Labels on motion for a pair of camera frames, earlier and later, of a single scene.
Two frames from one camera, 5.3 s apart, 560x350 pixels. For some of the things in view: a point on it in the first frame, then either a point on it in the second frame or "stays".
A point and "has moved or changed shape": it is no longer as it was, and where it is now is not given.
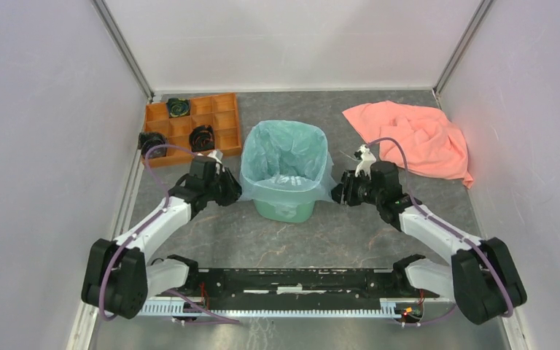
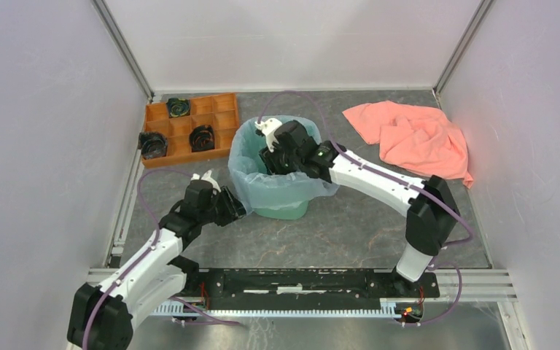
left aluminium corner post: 102,9 stays
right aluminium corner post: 461,45 stays
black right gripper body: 360,189 → 278,162
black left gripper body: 213,188 → 217,211
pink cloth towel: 434,146 stays
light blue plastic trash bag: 286,162 has moved or changed shape
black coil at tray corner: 148,139 stays
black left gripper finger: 230,190 → 235,208
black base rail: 321,288 stays
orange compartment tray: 219,111 stays
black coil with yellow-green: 179,107 stays
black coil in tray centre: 202,138 stays
